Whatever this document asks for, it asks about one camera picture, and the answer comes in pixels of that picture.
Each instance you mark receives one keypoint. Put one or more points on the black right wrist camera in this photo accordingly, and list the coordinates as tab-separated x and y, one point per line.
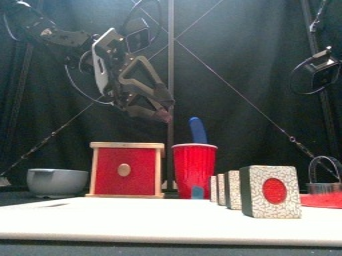
325	74

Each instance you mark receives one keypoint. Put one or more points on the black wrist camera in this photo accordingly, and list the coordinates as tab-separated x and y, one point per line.
325	74
140	37

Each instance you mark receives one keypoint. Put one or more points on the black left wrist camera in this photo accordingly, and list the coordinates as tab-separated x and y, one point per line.
140	37

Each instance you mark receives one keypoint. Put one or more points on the red plastic cup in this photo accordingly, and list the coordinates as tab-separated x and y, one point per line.
194	168

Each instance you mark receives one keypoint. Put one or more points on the black metal frame pole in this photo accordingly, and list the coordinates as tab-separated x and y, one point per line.
312	36
170	133

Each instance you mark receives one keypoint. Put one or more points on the red plate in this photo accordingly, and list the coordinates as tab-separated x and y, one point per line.
323	200

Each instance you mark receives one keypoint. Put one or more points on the red wooden drawer box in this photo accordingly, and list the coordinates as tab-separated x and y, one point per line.
128	170

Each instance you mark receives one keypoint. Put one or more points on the white cutting board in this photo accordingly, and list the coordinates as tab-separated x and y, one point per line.
134	220

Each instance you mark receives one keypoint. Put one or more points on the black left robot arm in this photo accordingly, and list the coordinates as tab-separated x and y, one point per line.
54	36

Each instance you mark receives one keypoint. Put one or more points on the grey bowl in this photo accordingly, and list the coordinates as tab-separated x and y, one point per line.
57	181

